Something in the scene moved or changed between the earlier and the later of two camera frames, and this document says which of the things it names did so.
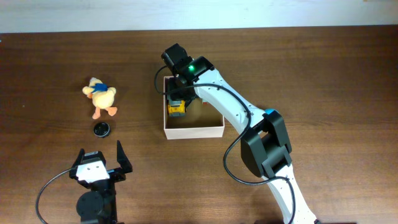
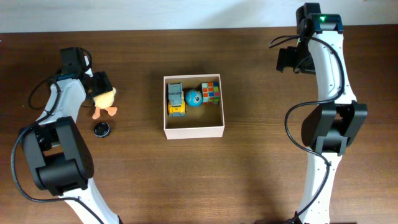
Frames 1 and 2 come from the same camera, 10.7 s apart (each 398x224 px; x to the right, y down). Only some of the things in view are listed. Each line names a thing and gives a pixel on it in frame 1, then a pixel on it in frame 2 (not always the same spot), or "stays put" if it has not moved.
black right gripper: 173,96 to 285,59
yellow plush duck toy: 102,96 stays put
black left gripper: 119,173 to 106,86
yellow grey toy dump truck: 177,108 stays put
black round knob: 101,129 stays put
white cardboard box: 200,121 stays put
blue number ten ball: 269,111 to 194,98
